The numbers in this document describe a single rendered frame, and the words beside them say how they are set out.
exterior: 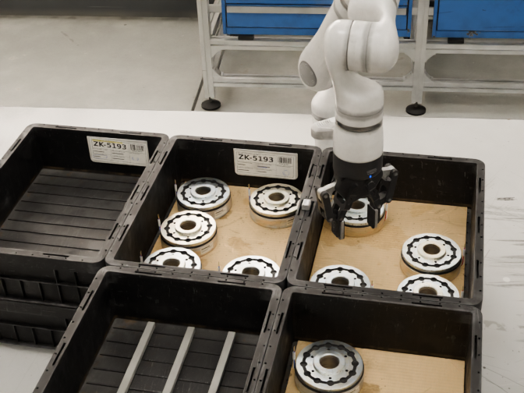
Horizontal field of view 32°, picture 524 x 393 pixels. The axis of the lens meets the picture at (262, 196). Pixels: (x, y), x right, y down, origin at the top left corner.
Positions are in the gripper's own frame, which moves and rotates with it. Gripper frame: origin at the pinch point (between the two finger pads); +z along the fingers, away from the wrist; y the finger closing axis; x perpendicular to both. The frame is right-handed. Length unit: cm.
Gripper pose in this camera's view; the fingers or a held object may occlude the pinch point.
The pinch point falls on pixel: (355, 224)
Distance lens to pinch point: 144.5
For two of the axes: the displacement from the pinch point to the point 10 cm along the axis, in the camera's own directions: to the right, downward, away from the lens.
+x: -4.3, -5.2, 7.4
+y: 9.0, -2.8, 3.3
